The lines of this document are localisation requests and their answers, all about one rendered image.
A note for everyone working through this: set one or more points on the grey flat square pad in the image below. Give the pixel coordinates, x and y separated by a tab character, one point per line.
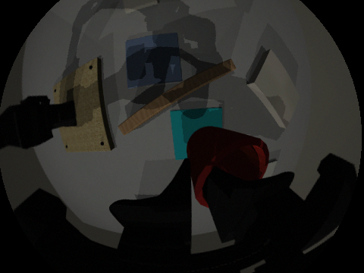
270	168

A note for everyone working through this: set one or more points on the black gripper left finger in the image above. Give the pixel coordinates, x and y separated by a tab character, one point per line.
170	209

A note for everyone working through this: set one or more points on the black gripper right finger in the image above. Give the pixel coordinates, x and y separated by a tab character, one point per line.
230	198

